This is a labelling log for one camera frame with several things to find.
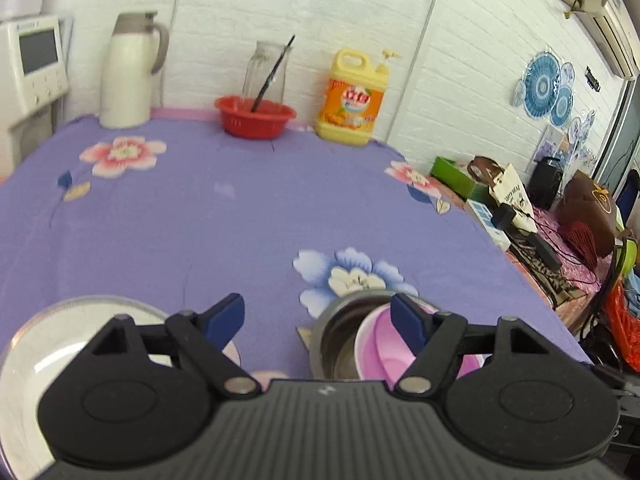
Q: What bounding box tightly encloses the white plate with grey rim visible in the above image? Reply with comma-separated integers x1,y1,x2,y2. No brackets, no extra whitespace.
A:
0,295,243,480

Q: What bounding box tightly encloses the white thermos jug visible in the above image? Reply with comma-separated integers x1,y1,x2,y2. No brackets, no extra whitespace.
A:
99,10,171,129

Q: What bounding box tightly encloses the white paper bag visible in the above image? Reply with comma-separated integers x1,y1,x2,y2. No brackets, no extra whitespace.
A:
489,162,538,233

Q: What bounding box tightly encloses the stainless steel bowl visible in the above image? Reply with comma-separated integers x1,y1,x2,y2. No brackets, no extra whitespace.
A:
309,290,493,381

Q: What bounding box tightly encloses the purple floral tablecloth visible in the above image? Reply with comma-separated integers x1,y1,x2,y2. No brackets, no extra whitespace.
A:
0,106,596,480

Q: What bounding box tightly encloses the white wall cable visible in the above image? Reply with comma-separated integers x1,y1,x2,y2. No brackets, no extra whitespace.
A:
161,0,192,108

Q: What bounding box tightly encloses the clear glass bottle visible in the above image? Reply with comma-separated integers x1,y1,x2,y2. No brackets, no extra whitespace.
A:
242,40,290,111

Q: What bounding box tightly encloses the purple plastic bowl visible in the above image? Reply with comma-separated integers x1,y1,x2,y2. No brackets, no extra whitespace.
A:
354,302,486,381

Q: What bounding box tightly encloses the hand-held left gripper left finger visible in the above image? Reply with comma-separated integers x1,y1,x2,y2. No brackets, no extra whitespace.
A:
82,292,261,401

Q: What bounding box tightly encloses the red plastic basket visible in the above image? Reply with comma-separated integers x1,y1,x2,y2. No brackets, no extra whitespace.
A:
215,95,296,141

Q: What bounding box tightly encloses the orange bag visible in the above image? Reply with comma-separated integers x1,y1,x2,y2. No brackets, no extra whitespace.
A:
602,280,640,361

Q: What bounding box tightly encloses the white wall conduit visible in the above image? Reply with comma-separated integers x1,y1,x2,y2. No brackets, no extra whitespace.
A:
387,0,449,146

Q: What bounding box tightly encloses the dark red knitted item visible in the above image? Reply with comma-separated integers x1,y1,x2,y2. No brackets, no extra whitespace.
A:
562,222,600,271

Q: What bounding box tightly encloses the black speaker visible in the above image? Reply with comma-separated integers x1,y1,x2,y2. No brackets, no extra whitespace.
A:
527,156,563,211

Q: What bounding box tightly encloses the large brown bag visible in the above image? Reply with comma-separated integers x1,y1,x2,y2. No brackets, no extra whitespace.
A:
556,170,626,256

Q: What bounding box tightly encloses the yellow detergent bottle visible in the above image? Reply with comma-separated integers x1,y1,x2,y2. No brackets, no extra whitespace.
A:
315,48,403,147

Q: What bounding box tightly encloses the black bottle brush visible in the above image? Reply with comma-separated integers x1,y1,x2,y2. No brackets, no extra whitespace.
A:
250,34,297,113

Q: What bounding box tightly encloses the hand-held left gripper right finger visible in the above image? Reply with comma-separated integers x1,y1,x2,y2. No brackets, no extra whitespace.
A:
391,292,543,395

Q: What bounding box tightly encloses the white air conditioner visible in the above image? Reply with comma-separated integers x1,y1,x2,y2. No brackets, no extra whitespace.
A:
565,0,640,81

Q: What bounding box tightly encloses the green box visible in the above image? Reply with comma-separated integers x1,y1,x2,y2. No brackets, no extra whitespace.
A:
430,156,488,201

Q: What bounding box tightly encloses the white water dispenser with screen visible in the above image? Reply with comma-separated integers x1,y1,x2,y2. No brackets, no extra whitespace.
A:
0,14,75,171

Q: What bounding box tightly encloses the white and blue box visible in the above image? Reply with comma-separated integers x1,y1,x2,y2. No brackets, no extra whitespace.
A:
465,199,511,251

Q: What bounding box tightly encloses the pink patterned side table cloth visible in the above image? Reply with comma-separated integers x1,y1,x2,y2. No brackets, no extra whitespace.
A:
505,200,608,311

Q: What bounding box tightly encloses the blue paper fan wall decoration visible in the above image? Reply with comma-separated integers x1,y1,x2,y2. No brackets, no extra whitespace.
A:
511,47,598,161

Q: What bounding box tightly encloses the brown leather pouch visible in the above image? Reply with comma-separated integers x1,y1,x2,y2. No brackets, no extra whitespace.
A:
467,156,506,186

